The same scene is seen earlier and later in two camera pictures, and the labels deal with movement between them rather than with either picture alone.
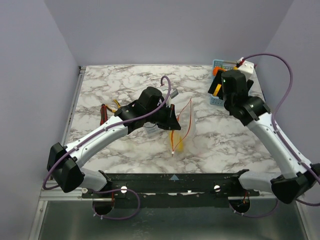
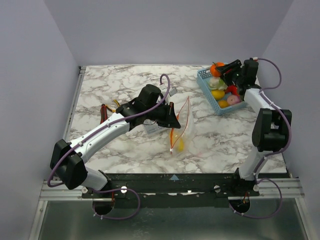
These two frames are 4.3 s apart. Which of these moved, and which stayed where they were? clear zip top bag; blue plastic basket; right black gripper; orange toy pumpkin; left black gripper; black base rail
Moved: blue plastic basket; right black gripper
Stayed: left black gripper; black base rail; clear zip top bag; orange toy pumpkin
